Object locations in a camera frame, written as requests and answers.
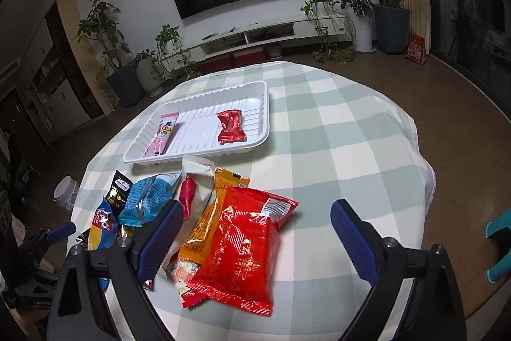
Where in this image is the tall white ribbed pot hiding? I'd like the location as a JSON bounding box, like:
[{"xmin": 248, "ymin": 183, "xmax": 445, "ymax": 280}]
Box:
[{"xmin": 351, "ymin": 7, "xmax": 377, "ymax": 53}]

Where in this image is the black snack packet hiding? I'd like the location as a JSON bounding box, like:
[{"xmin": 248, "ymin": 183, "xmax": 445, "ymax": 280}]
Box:
[{"xmin": 104, "ymin": 170, "xmax": 134, "ymax": 216}]

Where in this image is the red printed bag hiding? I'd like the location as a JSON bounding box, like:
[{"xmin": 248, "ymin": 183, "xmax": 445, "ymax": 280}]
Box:
[{"xmin": 405, "ymin": 35, "xmax": 427, "ymax": 65}]

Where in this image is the light blue snack packet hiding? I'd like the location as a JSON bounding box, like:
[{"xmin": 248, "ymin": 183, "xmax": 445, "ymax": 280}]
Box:
[{"xmin": 118, "ymin": 171, "xmax": 184, "ymax": 227}]

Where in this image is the orange snack packet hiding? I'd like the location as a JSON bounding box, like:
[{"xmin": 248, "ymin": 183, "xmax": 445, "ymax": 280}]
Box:
[{"xmin": 178, "ymin": 167, "xmax": 251, "ymax": 266}]

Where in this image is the white snack packet red label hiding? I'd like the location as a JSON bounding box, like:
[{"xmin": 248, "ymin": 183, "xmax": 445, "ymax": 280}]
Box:
[{"xmin": 176, "ymin": 156, "xmax": 218, "ymax": 230}]

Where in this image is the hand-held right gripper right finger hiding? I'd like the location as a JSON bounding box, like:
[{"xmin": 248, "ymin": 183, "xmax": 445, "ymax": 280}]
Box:
[{"xmin": 330, "ymin": 199, "xmax": 468, "ymax": 341}]

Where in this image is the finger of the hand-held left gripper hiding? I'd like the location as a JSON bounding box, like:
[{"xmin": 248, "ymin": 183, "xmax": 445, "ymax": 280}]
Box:
[{"xmin": 28, "ymin": 222, "xmax": 77, "ymax": 251}]

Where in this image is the white green snack packet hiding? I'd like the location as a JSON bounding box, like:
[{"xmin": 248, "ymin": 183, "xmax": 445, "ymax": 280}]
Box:
[{"xmin": 165, "ymin": 259, "xmax": 201, "ymax": 298}]

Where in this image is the white television cabinet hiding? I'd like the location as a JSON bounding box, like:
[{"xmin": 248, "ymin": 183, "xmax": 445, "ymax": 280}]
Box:
[{"xmin": 181, "ymin": 15, "xmax": 352, "ymax": 64}]

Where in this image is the red storage box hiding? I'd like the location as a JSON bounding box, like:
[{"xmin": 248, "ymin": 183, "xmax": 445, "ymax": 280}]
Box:
[
  {"xmin": 200, "ymin": 55, "xmax": 232, "ymax": 74},
  {"xmin": 233, "ymin": 49, "xmax": 265, "ymax": 67}
]

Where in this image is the green white checkered tablecloth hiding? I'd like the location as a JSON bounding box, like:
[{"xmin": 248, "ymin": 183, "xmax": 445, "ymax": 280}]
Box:
[{"xmin": 74, "ymin": 61, "xmax": 436, "ymax": 341}]

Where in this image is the blue yellow cartoon packet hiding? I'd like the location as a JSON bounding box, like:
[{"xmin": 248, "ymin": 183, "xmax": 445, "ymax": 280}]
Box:
[{"xmin": 86, "ymin": 197, "xmax": 120, "ymax": 291}]

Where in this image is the white round appliance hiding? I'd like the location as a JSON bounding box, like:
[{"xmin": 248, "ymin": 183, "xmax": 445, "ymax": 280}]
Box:
[{"xmin": 53, "ymin": 176, "xmax": 79, "ymax": 211}]

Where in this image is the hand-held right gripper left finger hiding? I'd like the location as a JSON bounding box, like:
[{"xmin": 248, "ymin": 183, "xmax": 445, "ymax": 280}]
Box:
[{"xmin": 48, "ymin": 199, "xmax": 185, "ymax": 341}]

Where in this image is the teal plastic stool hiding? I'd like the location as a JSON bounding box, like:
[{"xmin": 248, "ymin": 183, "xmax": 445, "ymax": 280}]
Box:
[{"xmin": 484, "ymin": 208, "xmax": 511, "ymax": 284}]

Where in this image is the small red foil packet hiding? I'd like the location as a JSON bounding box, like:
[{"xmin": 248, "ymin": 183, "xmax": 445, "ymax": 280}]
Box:
[{"xmin": 216, "ymin": 109, "xmax": 248, "ymax": 144}]

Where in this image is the wooden white storage cabinet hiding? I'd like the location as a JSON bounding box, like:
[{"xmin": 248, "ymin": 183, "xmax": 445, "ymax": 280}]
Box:
[{"xmin": 16, "ymin": 0, "xmax": 105, "ymax": 145}]

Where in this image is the large red snack bag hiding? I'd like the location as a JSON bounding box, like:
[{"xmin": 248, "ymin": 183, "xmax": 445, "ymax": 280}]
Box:
[{"xmin": 181, "ymin": 186, "xmax": 300, "ymax": 317}]

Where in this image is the tall thin leafy plant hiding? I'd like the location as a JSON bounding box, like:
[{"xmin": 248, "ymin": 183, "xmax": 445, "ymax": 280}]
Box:
[{"xmin": 74, "ymin": 0, "xmax": 132, "ymax": 74}]

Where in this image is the trailing vine plant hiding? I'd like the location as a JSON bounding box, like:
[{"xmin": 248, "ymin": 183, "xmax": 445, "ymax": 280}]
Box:
[
  {"xmin": 300, "ymin": 0, "xmax": 357, "ymax": 65},
  {"xmin": 154, "ymin": 25, "xmax": 200, "ymax": 82}
]

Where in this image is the dark glass sliding door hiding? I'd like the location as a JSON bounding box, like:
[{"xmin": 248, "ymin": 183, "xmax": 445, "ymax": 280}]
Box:
[{"xmin": 415, "ymin": 0, "xmax": 511, "ymax": 118}]

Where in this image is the pink snack packet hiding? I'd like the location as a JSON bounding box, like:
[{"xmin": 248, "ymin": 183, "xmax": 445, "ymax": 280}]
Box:
[{"xmin": 144, "ymin": 112, "xmax": 179, "ymax": 159}]

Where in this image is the dark grey square planter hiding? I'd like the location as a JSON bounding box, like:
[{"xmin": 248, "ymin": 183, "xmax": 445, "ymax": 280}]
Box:
[
  {"xmin": 373, "ymin": 3, "xmax": 410, "ymax": 55},
  {"xmin": 106, "ymin": 65, "xmax": 145, "ymax": 108}
]

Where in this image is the white plastic tray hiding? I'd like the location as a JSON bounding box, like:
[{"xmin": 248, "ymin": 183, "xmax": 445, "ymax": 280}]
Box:
[{"xmin": 123, "ymin": 81, "xmax": 271, "ymax": 166}]

